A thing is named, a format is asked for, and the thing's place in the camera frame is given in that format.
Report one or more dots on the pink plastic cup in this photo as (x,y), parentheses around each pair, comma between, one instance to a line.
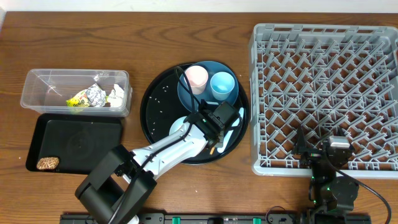
(198,78)

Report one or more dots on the grey plastic dishwasher rack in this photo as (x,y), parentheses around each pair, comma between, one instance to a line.
(323,78)

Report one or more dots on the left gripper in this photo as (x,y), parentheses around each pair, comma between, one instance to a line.
(224,135)

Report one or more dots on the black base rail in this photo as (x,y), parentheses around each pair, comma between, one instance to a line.
(159,218)

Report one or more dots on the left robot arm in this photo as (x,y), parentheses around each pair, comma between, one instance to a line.
(116,189)

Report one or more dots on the clear plastic bin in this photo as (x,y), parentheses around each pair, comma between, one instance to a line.
(47,90)

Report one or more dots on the white tissue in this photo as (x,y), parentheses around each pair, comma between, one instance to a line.
(116,97)

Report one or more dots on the round black serving tray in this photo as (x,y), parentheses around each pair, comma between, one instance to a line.
(161,106)

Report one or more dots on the light blue bowl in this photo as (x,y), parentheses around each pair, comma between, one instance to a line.
(178,126)

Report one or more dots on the brown walnut cookie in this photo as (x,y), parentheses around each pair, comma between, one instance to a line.
(48,163)

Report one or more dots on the white plastic knife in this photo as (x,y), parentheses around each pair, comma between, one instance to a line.
(227,136)

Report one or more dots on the dark blue plate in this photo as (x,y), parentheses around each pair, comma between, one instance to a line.
(212,68)

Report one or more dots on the yellow foil snack wrapper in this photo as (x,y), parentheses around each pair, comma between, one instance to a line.
(94,96)

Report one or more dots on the black rectangular tray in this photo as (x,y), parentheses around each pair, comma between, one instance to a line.
(79,142)

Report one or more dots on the light blue plastic cup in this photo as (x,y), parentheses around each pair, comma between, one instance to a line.
(222,84)

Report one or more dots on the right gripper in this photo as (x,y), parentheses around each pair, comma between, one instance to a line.
(311,155)

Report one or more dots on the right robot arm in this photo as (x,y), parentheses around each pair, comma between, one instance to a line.
(333,196)

